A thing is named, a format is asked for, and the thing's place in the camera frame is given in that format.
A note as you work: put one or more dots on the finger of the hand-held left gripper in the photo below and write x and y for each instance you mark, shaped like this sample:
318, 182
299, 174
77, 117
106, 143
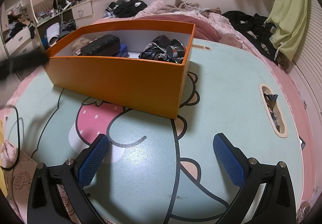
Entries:
22, 64

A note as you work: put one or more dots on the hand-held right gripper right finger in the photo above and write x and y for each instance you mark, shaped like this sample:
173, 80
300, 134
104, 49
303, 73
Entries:
230, 163

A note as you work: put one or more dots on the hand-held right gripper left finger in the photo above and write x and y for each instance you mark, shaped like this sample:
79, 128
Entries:
91, 163

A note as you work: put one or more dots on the beige furry scrunchie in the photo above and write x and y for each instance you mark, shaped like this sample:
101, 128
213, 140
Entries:
78, 45

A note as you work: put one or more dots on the orange cardboard box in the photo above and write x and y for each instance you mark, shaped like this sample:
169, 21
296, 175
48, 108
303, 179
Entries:
113, 80

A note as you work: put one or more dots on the cartoon printed desktop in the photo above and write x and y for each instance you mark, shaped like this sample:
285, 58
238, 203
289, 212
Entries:
226, 83

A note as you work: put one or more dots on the white drawer unit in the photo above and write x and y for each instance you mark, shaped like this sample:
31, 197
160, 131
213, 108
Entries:
18, 40

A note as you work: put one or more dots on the black striped sock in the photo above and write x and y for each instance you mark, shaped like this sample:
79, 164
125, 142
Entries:
32, 30

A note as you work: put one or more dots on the mixed clothes pile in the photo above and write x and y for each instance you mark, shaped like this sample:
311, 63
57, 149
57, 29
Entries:
17, 18

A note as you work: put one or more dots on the crumpled wrappers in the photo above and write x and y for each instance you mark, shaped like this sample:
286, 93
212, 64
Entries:
273, 111

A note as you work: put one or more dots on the white power strip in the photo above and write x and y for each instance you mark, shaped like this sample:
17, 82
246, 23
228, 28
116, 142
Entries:
66, 5

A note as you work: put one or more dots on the black flat device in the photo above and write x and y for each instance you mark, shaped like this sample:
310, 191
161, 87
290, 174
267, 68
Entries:
302, 144

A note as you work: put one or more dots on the black glasses case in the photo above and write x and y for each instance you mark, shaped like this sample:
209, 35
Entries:
100, 44

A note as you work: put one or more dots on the white desk drawer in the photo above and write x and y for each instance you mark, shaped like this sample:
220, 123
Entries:
82, 10

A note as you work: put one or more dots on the blue small box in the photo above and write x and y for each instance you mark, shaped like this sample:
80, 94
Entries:
123, 49

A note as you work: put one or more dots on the black striped clothes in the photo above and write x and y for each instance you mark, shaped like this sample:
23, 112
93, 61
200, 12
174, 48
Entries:
128, 7

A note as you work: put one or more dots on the white slatted door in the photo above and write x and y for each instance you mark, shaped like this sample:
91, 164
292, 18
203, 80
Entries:
312, 68

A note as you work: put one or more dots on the black round container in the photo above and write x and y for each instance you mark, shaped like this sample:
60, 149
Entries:
176, 49

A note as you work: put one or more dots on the black patterned pouch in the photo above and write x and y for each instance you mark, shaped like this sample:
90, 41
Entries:
153, 51

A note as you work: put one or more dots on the pink floral quilt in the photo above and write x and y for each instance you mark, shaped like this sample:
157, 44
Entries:
231, 33

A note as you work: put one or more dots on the black clothes pile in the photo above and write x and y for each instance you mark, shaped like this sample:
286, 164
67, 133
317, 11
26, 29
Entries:
254, 28

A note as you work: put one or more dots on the red pillow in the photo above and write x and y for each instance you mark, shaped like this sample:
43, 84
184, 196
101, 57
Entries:
201, 28

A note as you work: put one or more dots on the green hanging cloth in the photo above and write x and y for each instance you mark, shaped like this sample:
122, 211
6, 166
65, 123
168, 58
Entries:
289, 12

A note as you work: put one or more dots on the brown knit cloth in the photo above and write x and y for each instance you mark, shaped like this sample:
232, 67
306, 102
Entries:
188, 6

